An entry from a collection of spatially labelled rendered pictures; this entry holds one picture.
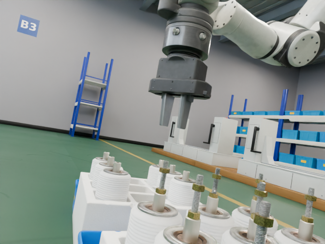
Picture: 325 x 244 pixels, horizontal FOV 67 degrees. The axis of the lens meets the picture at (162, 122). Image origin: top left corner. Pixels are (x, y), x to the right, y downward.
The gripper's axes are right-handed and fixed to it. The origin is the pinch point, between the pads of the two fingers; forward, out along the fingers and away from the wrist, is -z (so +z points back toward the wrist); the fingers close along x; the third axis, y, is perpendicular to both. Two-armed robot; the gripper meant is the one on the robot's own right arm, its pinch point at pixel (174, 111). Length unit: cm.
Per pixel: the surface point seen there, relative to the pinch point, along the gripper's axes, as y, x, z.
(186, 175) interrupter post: -35.9, 11.5, -16.4
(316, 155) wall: -976, -40, 19
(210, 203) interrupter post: -8.6, -6.7, -16.3
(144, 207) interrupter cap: 2.3, 1.4, -17.9
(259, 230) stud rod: 14.1, -19.1, -12.0
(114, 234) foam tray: 0.9, 8.0, -25.3
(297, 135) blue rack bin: -569, 6, 46
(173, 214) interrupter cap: 0.5, -3.6, -17.9
